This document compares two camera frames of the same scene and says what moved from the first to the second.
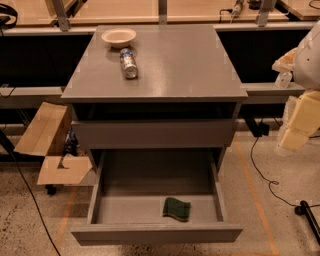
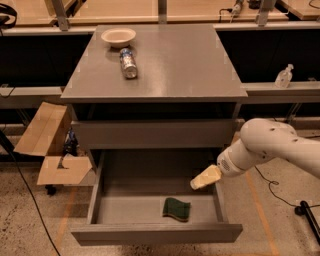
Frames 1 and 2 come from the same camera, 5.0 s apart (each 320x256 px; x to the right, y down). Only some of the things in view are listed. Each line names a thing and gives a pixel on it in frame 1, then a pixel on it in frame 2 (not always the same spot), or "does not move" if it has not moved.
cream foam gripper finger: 302,119 -> 207,177
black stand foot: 305,210 does not move
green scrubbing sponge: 173,207 does not move
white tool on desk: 236,12 does not move
